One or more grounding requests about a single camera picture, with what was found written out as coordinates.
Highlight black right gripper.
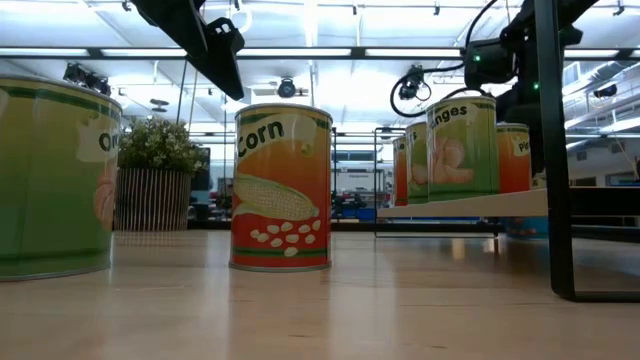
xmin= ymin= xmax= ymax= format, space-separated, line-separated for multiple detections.
xmin=496 ymin=88 xmax=545 ymax=175

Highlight orange tin can Pi print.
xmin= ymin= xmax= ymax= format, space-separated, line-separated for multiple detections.
xmin=496 ymin=123 xmax=532 ymax=195

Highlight green oranges tin can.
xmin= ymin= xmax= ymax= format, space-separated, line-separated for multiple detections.
xmin=0 ymin=74 xmax=124 ymax=282
xmin=425 ymin=96 xmax=501 ymax=203

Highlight green-label tin can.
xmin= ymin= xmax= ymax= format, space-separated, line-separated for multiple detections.
xmin=405 ymin=121 xmax=430 ymax=205

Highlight orange-label tin can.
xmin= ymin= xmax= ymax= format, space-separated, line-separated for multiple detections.
xmin=392 ymin=135 xmax=409 ymax=208

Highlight orange corn tin can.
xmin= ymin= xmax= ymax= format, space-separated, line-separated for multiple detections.
xmin=228 ymin=103 xmax=334 ymax=274

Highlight wooden shelf with black legs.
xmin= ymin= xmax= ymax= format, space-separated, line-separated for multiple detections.
xmin=373 ymin=0 xmax=640 ymax=303

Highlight long ceiling light bar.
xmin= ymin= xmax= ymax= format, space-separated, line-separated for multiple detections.
xmin=0 ymin=45 xmax=640 ymax=62

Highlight black ceiling spotlight cluster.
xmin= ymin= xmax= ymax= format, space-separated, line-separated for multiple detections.
xmin=62 ymin=62 xmax=113 ymax=97

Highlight dark background monitor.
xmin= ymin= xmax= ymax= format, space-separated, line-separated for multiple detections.
xmin=192 ymin=149 xmax=212 ymax=194

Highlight artificial plant in ribbed pot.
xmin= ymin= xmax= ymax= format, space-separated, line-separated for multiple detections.
xmin=115 ymin=115 xmax=210 ymax=233

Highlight blue background bins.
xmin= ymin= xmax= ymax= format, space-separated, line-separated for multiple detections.
xmin=342 ymin=207 xmax=377 ymax=222

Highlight black background robot station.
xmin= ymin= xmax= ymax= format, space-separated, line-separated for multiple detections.
xmin=330 ymin=192 xmax=369 ymax=219

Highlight thin black hanging cable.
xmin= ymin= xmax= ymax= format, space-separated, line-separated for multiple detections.
xmin=175 ymin=57 xmax=199 ymax=126

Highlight round black ceiling camera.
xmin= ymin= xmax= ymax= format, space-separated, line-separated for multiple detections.
xmin=276 ymin=77 xmax=299 ymax=100

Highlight black camera cable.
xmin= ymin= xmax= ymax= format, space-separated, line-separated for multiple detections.
xmin=388 ymin=0 xmax=501 ymax=120

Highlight small black camera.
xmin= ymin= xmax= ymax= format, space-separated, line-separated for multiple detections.
xmin=398 ymin=64 xmax=426 ymax=101

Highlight black metal table frame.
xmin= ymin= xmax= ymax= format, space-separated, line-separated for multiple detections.
xmin=187 ymin=218 xmax=640 ymax=241

